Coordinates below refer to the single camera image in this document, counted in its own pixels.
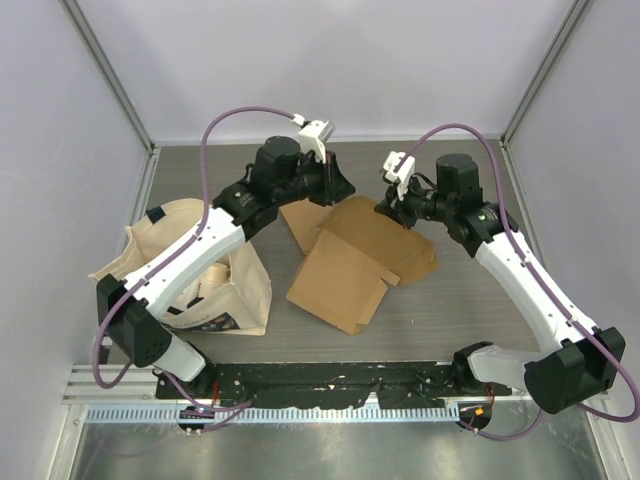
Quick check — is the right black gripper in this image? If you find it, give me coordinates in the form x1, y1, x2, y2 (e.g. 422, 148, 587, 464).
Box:
376, 172, 455, 230

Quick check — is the brown cardboard box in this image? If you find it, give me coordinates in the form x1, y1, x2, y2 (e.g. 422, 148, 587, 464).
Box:
280, 200, 333, 254
286, 196, 438, 335

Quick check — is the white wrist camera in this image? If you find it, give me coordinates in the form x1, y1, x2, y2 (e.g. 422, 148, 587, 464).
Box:
291, 114, 335, 164
381, 151, 416, 201

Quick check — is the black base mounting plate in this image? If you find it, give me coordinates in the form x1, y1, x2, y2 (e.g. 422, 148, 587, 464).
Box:
181, 361, 512, 410

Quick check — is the white slotted cable duct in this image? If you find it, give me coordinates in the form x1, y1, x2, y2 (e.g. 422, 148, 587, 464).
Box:
85, 402, 460, 425

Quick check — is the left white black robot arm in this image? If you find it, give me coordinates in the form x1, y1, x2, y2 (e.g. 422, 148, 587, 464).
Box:
96, 136, 355, 399

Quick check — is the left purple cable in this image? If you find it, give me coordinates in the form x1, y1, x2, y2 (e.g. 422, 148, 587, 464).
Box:
93, 105, 301, 434

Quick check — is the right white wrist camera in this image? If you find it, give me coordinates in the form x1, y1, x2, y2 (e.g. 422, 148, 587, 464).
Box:
381, 151, 416, 201

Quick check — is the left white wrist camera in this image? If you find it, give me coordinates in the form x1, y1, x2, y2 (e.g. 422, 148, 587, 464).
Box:
291, 114, 335, 164

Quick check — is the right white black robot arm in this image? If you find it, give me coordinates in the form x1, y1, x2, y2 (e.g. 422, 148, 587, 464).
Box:
375, 151, 626, 414

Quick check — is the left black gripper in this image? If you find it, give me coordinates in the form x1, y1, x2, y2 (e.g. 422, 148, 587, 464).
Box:
275, 149, 356, 208

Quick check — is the aluminium front rail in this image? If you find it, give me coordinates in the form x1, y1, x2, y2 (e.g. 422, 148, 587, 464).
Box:
63, 365, 531, 404

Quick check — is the beige canvas tote bag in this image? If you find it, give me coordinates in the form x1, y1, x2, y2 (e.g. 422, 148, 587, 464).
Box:
89, 198, 272, 336

